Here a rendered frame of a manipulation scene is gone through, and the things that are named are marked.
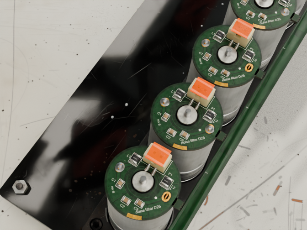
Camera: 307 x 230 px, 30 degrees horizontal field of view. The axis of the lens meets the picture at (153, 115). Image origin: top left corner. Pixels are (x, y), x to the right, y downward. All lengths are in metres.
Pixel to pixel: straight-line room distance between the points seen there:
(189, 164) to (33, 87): 0.09
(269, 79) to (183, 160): 0.04
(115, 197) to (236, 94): 0.06
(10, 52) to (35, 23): 0.02
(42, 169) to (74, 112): 0.03
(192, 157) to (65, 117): 0.07
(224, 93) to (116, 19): 0.09
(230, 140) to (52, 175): 0.08
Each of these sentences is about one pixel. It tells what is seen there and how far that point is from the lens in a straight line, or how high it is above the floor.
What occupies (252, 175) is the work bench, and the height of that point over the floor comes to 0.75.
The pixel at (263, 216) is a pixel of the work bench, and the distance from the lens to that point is 0.26.
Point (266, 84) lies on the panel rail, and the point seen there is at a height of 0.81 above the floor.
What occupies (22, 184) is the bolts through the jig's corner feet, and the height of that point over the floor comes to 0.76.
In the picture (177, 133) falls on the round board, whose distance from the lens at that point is 0.19.
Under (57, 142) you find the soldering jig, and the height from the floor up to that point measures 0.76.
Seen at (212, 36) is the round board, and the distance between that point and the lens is 0.21.
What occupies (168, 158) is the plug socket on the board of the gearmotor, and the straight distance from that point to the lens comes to 0.18.
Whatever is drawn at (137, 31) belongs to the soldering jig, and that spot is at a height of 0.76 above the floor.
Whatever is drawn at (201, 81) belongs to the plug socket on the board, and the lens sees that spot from 0.19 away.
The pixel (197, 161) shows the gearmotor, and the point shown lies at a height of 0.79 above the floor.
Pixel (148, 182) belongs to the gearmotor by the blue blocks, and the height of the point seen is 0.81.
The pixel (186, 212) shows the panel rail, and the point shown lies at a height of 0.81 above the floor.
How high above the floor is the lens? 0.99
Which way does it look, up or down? 68 degrees down
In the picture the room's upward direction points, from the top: 7 degrees clockwise
